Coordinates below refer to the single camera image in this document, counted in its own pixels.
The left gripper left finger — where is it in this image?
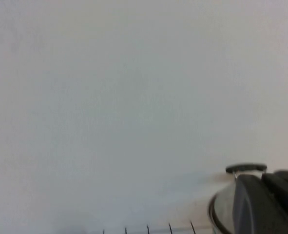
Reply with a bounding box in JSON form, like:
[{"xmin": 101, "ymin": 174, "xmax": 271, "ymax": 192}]
[{"xmin": 232, "ymin": 174, "xmax": 288, "ymax": 234}]

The steel pot lid black knob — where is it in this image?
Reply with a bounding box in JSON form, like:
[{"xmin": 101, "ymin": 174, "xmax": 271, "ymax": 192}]
[{"xmin": 208, "ymin": 170, "xmax": 288, "ymax": 221}]

